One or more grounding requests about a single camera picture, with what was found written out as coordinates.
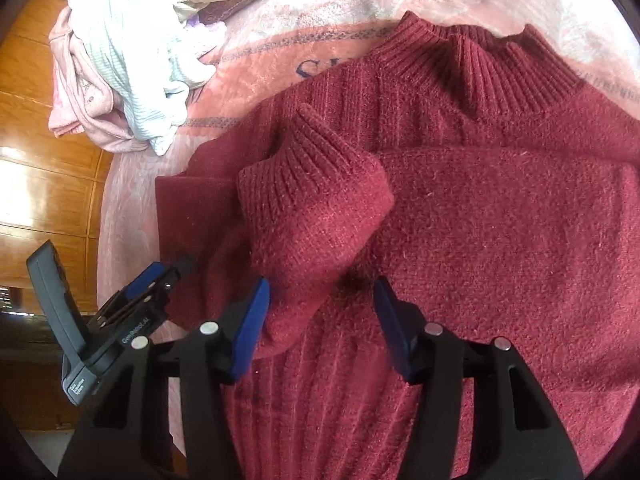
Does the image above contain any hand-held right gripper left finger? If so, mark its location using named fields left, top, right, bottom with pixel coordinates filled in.
left=59, top=277, right=271, bottom=480

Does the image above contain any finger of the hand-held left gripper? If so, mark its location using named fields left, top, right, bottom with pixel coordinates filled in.
left=97, top=262, right=173, bottom=323
left=105, top=256, right=197, bottom=326

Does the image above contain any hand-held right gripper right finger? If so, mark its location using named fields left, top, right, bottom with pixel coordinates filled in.
left=374, top=277, right=585, bottom=480

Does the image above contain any dark red knit sweater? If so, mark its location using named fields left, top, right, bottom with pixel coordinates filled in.
left=155, top=10, right=640, bottom=480

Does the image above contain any wooden wardrobe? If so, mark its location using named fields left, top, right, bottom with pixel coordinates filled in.
left=0, top=0, right=117, bottom=283

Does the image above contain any pink garment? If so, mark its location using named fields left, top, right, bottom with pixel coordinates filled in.
left=47, top=7, right=151, bottom=153

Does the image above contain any white striped garment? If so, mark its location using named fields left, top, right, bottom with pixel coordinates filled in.
left=65, top=0, right=213, bottom=156

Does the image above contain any lavender garment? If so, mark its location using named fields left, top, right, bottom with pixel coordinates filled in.
left=186, top=17, right=227, bottom=45

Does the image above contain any pink printed blanket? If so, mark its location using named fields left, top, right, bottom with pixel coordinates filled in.
left=95, top=0, right=640, bottom=480

